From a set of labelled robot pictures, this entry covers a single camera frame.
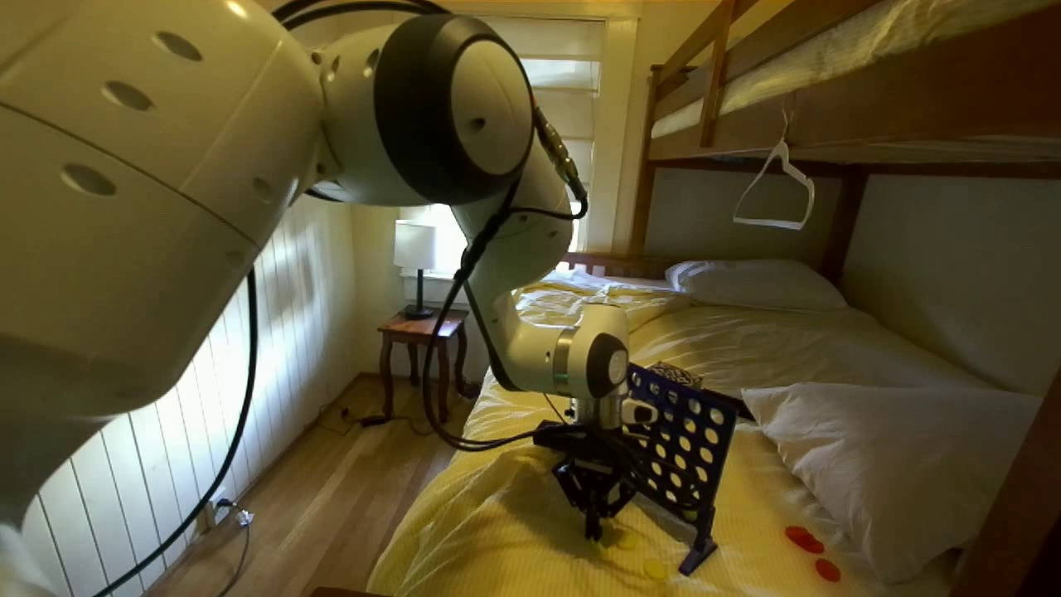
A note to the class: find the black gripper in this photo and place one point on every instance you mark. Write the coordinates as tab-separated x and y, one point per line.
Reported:
592	452

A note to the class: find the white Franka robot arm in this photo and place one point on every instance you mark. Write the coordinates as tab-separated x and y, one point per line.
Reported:
144	212

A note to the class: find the red game disc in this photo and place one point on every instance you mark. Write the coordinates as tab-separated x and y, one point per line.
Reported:
829	570
802	539

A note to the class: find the yellow striped bed sheet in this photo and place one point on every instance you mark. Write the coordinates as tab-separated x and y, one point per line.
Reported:
474	532

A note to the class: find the black white patterned cube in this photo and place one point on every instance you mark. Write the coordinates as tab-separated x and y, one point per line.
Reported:
677	372

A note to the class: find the small wooden side table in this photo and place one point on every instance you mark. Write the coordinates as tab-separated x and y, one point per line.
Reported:
418	333

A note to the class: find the flat white pillow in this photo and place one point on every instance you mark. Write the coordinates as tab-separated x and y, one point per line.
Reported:
758	286

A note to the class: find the white shade table lamp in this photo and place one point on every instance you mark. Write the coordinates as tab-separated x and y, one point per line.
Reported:
414	251

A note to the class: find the white clothes hanger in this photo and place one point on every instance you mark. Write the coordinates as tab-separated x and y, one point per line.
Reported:
775	188

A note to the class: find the white window blind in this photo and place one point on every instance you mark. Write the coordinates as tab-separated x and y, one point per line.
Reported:
575	89

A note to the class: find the bunk mattress with pale sheet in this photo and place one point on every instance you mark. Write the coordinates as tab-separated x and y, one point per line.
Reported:
863	44

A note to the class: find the wooden bunk bed frame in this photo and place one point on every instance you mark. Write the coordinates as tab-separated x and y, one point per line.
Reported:
916	112

